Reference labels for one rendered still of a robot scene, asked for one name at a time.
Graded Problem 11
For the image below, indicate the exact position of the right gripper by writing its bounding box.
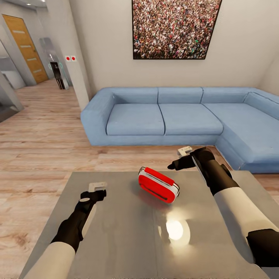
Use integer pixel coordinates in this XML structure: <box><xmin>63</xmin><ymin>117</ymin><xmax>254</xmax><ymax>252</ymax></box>
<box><xmin>167</xmin><ymin>154</ymin><xmax>192</xmax><ymax>171</ymax></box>

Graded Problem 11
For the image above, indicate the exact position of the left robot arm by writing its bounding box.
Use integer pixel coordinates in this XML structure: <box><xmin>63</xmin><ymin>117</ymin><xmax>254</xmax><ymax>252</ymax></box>
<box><xmin>23</xmin><ymin>183</ymin><xmax>107</xmax><ymax>279</ymax></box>

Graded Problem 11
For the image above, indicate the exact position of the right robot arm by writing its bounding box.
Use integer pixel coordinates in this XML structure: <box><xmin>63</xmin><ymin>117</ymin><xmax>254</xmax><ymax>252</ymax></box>
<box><xmin>167</xmin><ymin>146</ymin><xmax>279</xmax><ymax>279</ymax></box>

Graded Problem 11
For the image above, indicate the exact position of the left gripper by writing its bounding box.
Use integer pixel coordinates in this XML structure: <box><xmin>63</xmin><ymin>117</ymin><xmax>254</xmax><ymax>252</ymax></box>
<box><xmin>82</xmin><ymin>190</ymin><xmax>107</xmax><ymax>202</ymax></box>

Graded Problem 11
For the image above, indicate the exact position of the radio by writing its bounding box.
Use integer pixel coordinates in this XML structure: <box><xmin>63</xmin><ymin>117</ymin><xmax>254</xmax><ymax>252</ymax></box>
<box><xmin>138</xmin><ymin>167</ymin><xmax>179</xmax><ymax>203</ymax></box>

